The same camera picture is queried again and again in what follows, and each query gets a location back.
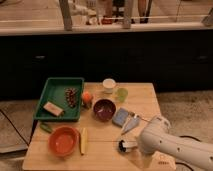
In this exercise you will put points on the purple bowl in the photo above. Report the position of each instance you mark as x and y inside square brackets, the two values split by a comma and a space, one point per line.
[104, 109]

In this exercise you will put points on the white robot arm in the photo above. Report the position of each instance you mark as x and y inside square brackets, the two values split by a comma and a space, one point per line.
[155, 136]

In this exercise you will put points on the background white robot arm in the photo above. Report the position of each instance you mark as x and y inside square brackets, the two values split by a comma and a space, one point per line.
[88, 10]

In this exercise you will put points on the orange bowl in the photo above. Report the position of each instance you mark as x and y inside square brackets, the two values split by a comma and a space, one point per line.
[63, 141]

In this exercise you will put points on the white cup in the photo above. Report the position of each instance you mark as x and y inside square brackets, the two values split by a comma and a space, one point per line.
[109, 85]

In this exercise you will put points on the green translucent cup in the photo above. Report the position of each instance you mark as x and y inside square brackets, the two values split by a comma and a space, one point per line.
[122, 94]

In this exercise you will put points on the orange fruit toy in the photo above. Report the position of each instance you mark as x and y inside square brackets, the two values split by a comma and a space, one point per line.
[87, 98]

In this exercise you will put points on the blue sponge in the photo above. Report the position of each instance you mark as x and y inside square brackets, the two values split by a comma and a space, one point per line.
[120, 117]

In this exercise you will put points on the bunch of red grapes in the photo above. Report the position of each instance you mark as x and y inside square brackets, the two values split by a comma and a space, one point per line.
[70, 95]

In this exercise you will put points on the green plastic tray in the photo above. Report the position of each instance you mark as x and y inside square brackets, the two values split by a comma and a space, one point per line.
[54, 92]

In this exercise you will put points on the yellow corn cob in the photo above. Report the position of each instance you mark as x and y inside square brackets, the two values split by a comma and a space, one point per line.
[83, 141]

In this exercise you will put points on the green pepper toy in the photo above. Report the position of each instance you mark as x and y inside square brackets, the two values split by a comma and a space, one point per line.
[45, 127]

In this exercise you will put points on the wooden post right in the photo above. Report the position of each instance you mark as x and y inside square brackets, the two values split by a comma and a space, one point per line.
[128, 8]

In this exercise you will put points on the wooden post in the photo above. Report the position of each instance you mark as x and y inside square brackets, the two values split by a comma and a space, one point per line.
[65, 11]
[128, 8]

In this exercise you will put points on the wooden post left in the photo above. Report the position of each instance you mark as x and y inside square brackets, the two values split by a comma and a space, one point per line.
[65, 11]

